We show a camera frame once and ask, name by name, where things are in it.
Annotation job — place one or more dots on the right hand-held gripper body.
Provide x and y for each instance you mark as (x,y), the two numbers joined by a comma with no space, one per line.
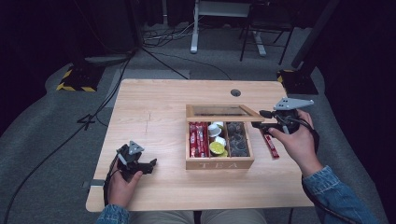
(288,119)

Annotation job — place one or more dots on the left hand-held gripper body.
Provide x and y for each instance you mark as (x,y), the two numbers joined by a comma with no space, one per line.
(130,160)

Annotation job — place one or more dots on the wooden tea box glass lid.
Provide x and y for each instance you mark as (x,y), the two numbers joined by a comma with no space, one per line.
(218,163)

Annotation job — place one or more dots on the person's right hand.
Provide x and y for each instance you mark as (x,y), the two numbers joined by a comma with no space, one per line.
(303,146)

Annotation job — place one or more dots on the person's left hand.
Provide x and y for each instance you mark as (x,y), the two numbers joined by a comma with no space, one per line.
(120,191)

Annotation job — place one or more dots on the pile of dark tea pouches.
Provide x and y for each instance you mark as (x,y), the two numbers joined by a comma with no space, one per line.
(238,140)

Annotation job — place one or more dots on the black yellow striped stand base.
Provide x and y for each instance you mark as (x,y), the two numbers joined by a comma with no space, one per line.
(79,79)
(297,82)

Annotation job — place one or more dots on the black table grommet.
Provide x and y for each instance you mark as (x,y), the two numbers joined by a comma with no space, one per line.
(235,92)

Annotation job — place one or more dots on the grey table clamp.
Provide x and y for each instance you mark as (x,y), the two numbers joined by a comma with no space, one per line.
(95,183)

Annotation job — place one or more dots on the small white creamer cup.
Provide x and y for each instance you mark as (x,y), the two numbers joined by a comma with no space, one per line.
(219,124)
(221,140)

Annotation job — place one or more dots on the green lid capsule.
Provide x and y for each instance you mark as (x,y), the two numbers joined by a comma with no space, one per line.
(224,153)
(216,147)

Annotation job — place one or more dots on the person's left leg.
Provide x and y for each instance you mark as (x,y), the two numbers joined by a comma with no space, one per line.
(162,217)

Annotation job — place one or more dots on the person's leg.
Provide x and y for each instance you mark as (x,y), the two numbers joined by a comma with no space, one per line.
(233,217)
(162,217)

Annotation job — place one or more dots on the black chair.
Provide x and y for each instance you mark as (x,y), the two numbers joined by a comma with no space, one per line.
(267,21)

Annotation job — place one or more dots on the person's right leg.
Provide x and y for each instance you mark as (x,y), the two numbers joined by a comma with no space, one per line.
(233,217)

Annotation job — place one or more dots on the black slanted stand post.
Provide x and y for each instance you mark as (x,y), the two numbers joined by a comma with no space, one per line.
(314,34)

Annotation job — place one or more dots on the white desk frame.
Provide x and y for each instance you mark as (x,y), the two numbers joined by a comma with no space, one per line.
(194,34)

